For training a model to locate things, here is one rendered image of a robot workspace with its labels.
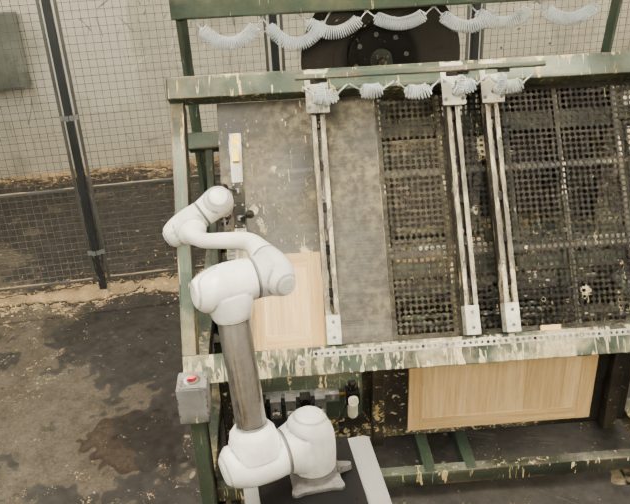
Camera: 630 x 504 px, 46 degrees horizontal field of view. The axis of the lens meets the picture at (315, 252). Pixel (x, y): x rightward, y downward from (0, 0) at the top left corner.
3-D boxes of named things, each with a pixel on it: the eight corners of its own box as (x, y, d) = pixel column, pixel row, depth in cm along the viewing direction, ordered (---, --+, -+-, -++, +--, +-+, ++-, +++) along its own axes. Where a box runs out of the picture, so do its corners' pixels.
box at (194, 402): (180, 426, 294) (175, 390, 286) (183, 407, 304) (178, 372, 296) (210, 424, 294) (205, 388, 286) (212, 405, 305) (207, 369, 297)
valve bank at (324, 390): (247, 446, 308) (242, 400, 297) (248, 423, 321) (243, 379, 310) (366, 437, 310) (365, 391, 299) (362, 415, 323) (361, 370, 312)
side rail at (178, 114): (185, 355, 320) (182, 356, 310) (173, 110, 332) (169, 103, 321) (199, 354, 321) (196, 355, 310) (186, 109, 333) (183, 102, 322)
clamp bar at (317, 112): (322, 345, 317) (324, 346, 293) (303, 79, 329) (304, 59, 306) (345, 343, 317) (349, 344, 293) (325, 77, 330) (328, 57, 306)
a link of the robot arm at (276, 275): (281, 238, 235) (241, 247, 231) (304, 264, 221) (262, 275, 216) (283, 272, 242) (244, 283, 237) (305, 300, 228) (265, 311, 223)
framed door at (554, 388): (407, 427, 361) (407, 430, 359) (408, 334, 336) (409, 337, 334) (587, 414, 365) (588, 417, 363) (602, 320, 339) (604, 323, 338)
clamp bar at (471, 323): (459, 335, 319) (472, 335, 295) (434, 71, 332) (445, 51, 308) (481, 333, 319) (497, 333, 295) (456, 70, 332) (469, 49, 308)
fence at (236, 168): (242, 351, 315) (241, 352, 311) (229, 136, 326) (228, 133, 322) (254, 351, 316) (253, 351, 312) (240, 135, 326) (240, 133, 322)
